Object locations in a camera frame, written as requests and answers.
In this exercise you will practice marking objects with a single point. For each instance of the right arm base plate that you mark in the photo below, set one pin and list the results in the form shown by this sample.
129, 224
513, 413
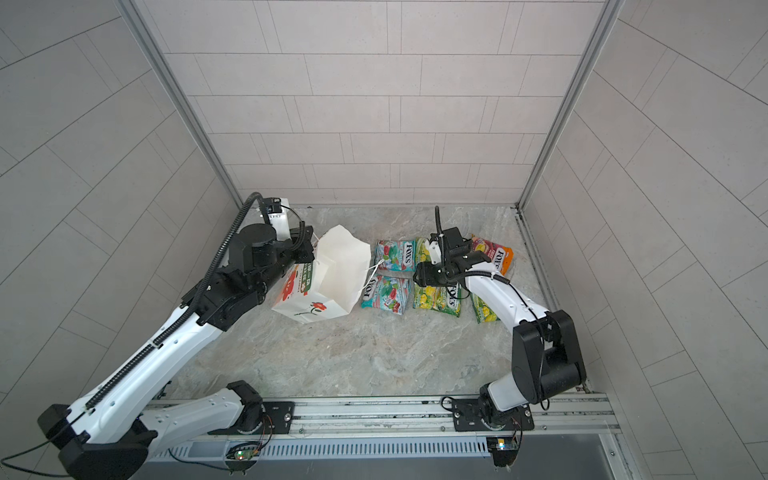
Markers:
479, 415

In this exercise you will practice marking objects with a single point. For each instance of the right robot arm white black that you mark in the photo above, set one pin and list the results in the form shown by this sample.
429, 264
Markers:
546, 357

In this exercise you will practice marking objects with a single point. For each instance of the left circuit board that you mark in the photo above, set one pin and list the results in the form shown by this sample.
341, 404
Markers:
244, 452

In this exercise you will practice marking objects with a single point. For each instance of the white floral paper bag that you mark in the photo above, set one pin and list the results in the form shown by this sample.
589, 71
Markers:
330, 285

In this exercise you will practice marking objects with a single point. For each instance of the teal snack packet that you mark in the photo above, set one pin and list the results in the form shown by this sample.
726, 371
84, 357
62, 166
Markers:
396, 255

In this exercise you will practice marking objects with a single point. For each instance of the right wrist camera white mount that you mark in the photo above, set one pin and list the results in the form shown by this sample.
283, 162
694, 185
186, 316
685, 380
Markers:
434, 251

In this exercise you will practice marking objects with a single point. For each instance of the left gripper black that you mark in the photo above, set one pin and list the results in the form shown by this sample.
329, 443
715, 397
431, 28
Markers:
301, 242

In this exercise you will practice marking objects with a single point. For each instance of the white slotted cable duct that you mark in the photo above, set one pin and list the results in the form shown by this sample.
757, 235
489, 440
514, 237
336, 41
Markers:
334, 448

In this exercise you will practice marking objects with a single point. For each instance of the green Fox's candy packet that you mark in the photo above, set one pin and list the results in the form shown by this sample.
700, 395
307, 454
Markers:
421, 255
483, 313
445, 300

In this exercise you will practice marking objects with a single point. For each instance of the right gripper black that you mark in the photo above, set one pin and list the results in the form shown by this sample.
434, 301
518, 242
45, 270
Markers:
426, 275

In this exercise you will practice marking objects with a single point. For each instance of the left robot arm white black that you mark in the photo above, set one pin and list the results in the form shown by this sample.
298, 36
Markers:
109, 434

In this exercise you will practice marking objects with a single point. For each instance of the aluminium mounting rail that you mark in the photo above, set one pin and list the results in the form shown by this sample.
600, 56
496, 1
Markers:
432, 416

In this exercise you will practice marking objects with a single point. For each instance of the orange Fox's candy packet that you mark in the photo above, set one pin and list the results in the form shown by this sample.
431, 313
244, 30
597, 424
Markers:
501, 257

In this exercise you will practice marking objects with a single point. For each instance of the circuit board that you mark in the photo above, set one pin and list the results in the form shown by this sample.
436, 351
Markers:
503, 450
244, 452

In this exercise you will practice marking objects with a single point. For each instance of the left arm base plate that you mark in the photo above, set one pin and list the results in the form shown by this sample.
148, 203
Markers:
270, 419

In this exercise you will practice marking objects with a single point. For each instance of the right circuit board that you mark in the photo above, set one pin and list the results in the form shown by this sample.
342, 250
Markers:
503, 450

